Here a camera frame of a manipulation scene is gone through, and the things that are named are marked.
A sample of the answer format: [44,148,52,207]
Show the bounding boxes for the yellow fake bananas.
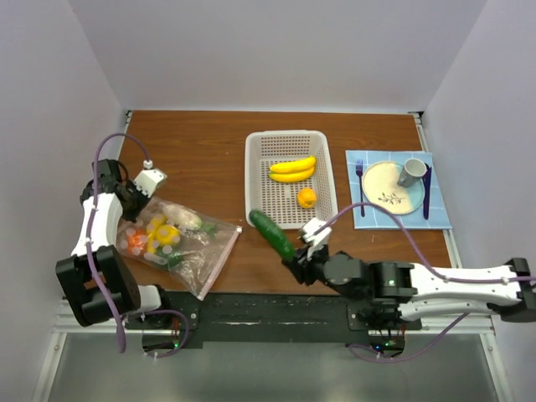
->
[269,156,317,183]

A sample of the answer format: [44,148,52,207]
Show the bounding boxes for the yellow fake pepper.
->
[146,214,180,253]

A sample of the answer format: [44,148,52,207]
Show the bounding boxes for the grey mug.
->
[397,158,428,188]

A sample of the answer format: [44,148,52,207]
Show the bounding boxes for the blue checkered placemat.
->
[345,150,451,230]

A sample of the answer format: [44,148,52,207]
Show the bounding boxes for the orange fake tomato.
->
[126,231,147,256]

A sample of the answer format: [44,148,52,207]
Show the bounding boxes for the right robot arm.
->
[282,246,535,329]

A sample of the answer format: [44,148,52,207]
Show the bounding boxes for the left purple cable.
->
[90,132,193,359]

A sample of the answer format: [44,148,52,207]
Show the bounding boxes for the purple cable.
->
[90,132,193,359]
[317,202,536,363]

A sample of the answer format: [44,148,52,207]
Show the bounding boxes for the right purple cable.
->
[317,202,536,363]

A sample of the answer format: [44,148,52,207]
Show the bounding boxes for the small orange fake fruit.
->
[296,188,317,209]

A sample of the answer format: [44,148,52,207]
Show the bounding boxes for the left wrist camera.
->
[133,159,168,198]

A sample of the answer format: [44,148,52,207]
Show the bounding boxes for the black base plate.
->
[112,288,423,349]

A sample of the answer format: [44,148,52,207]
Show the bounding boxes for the clear polka dot zip bag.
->
[116,197,242,301]

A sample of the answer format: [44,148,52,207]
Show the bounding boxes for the purple plastic fork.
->
[355,159,365,218]

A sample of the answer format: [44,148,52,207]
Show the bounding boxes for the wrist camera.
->
[133,159,168,198]
[299,218,332,253]

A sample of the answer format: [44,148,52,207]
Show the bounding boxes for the white plastic basket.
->
[245,130,338,229]

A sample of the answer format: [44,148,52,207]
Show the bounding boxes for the cream and blue plate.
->
[362,161,425,215]

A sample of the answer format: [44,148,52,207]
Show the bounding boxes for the purple plastic knife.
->
[422,164,432,220]

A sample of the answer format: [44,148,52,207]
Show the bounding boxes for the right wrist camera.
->
[299,218,332,253]

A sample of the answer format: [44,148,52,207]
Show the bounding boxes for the green fake avocado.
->
[156,245,185,270]

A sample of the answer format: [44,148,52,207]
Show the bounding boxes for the green fake cucumber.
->
[248,209,295,260]

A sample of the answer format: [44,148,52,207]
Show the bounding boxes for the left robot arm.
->
[55,159,173,328]

